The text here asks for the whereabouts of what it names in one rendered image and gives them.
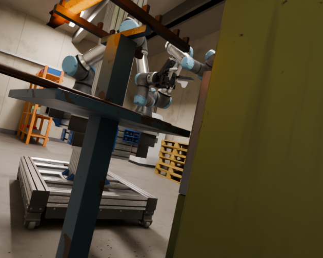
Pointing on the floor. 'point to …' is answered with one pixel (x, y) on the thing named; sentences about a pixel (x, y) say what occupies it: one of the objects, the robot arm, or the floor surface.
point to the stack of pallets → (176, 148)
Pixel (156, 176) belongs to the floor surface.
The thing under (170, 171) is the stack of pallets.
